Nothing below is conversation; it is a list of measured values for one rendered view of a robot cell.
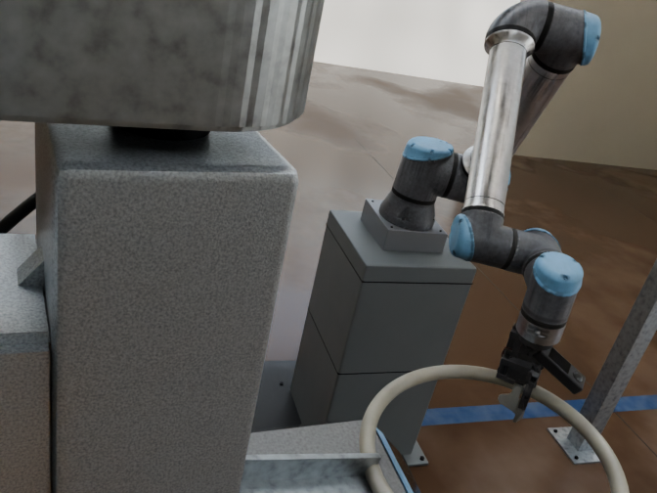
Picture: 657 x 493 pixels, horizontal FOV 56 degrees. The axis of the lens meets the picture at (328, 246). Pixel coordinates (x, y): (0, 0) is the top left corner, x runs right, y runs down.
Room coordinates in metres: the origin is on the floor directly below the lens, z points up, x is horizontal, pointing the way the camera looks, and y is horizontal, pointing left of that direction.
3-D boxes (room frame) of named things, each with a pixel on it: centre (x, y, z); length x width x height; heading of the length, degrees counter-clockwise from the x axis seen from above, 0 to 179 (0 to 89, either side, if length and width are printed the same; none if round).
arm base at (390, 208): (1.93, -0.24, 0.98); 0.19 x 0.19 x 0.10
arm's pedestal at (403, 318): (1.93, -0.23, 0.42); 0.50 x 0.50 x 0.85; 23
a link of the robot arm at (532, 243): (1.19, -0.43, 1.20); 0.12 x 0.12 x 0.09; 2
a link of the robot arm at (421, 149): (1.92, -0.25, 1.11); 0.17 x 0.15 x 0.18; 92
